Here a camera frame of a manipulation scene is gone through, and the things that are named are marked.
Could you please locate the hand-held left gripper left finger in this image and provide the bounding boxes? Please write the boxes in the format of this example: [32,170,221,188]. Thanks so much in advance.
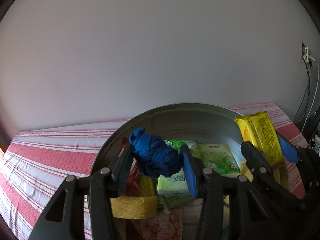
[28,142,137,240]

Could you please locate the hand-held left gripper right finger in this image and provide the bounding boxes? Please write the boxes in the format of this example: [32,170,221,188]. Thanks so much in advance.
[180,144,278,240]

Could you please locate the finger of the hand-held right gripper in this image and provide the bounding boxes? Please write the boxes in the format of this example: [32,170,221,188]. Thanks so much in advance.
[241,141,307,212]
[277,134,320,198]

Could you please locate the red snack packet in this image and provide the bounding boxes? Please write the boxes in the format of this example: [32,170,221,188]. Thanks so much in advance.
[121,137,140,196]

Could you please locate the yellow sponge green scouring pad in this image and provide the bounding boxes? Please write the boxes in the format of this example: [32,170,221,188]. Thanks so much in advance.
[240,160,253,182]

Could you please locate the lime green tissue pack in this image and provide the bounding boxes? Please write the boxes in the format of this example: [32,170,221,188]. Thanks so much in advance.
[157,169,198,209]

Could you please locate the small yellow packet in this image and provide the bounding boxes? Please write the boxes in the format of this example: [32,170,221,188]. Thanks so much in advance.
[138,176,157,198]

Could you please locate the yellow wipes packet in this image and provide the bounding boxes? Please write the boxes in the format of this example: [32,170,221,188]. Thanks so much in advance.
[234,111,284,167]

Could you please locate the green leaf tissue pack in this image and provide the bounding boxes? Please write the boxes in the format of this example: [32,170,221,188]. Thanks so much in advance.
[163,140,200,157]
[199,143,241,176]

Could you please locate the blue sock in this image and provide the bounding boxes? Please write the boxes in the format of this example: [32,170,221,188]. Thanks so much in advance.
[129,127,184,178]

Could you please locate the pink floral packet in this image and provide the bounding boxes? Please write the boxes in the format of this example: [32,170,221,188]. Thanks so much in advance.
[131,208,183,240]

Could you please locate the blue round cookie tin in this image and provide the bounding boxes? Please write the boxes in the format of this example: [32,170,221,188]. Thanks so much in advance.
[84,102,307,240]

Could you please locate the red white striped tablecloth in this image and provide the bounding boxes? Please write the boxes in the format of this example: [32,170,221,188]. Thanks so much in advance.
[0,102,307,240]

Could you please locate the white charger plug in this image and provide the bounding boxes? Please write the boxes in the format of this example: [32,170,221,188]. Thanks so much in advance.
[304,47,316,64]

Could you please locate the black cable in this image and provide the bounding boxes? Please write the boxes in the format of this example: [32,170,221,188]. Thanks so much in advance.
[294,62,311,128]

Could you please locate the white cable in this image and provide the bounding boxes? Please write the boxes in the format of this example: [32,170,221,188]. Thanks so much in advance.
[301,60,320,133]

